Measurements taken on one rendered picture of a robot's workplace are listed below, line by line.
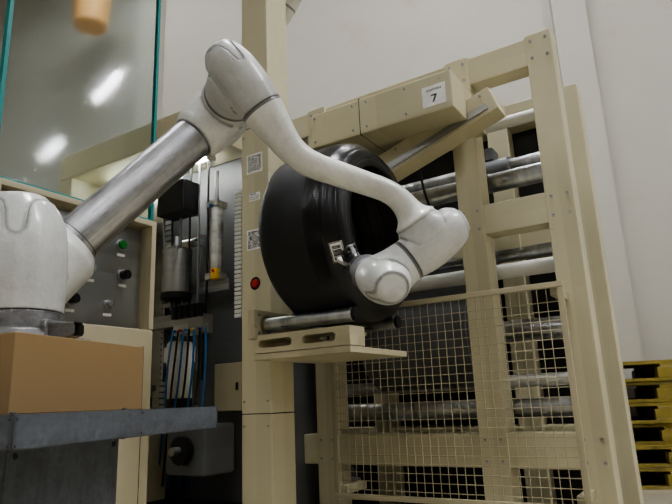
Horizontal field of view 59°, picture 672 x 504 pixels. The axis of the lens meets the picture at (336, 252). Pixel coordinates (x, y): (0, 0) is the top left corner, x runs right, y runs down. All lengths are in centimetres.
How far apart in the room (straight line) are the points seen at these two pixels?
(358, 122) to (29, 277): 155
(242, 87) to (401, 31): 545
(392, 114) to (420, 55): 430
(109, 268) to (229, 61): 90
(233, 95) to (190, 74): 605
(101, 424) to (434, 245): 78
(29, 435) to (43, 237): 41
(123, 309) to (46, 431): 125
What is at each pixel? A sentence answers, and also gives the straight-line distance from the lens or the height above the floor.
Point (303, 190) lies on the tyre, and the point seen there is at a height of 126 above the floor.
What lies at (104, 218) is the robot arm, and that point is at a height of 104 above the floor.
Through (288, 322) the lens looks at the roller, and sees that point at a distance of 188.
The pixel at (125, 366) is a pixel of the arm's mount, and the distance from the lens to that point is 112.
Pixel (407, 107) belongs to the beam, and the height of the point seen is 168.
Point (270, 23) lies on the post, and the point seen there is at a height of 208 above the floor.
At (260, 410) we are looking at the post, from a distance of 204.
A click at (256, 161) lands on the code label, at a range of 222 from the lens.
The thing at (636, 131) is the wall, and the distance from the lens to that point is 616.
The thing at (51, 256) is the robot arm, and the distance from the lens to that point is 110.
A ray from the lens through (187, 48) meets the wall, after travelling 762.
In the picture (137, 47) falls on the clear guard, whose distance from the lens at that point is 236.
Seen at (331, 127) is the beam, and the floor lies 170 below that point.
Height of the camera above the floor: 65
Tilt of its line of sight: 14 degrees up
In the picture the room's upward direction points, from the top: 2 degrees counter-clockwise
